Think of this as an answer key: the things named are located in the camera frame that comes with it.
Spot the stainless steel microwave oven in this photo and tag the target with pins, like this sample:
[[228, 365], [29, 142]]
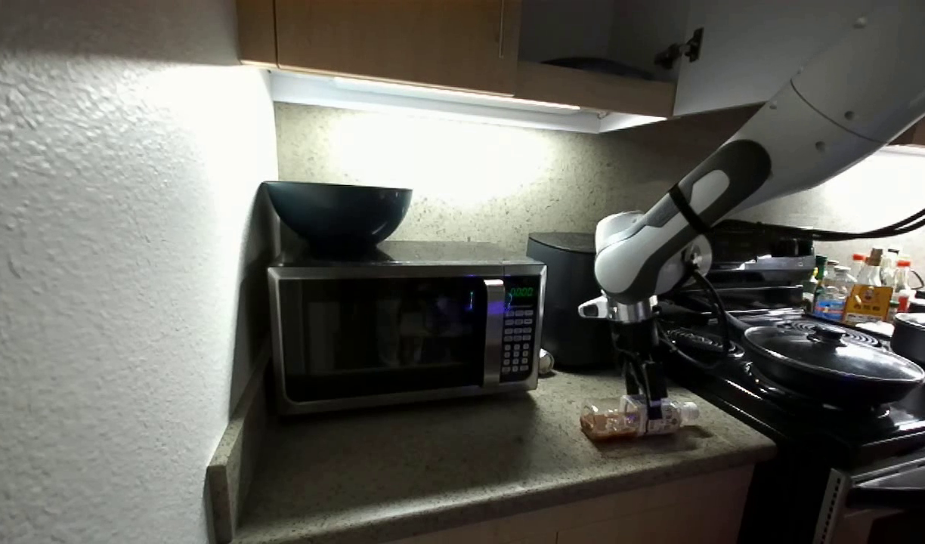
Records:
[[404, 334]]

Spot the open cabinet door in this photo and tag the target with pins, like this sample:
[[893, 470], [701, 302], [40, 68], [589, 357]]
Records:
[[746, 50]]

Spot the wooden base cabinet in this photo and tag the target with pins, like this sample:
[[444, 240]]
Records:
[[633, 507]]

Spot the yellow box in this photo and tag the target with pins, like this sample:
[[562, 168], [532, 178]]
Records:
[[867, 302]]

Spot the glass pan lid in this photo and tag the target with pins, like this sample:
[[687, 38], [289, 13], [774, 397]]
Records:
[[835, 349]]

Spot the dark green bottle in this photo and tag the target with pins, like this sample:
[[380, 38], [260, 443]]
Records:
[[814, 280]]

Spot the black air fryer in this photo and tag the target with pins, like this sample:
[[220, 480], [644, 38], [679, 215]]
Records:
[[570, 302]]

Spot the black cooking pot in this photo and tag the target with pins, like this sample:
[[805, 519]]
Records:
[[919, 335]]

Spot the clear bottle blue label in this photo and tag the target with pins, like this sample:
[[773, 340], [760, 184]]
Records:
[[833, 294]]

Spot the small white shaker bottle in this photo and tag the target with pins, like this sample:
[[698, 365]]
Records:
[[545, 361]]

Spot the black frying pan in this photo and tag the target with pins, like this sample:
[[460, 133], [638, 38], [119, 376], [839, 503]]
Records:
[[835, 376]]

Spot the wooden wall cabinet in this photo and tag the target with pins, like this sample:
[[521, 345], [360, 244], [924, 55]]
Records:
[[404, 35]]

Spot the under-cabinet strip light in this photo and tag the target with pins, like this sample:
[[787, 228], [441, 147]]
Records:
[[433, 101]]

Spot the black cabinet hinge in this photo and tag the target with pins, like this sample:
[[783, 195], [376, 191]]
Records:
[[682, 50]]

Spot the black kitchen stove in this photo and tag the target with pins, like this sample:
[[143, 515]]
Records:
[[783, 425]]

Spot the dark teal bowl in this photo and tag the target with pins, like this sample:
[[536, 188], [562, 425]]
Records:
[[339, 212]]

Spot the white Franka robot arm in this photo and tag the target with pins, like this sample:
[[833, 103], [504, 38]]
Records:
[[783, 153]]

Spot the red capped sauce bottle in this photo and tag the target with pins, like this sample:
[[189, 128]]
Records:
[[904, 285]]

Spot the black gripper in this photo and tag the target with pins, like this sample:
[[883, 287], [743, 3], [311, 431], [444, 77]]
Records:
[[638, 350]]

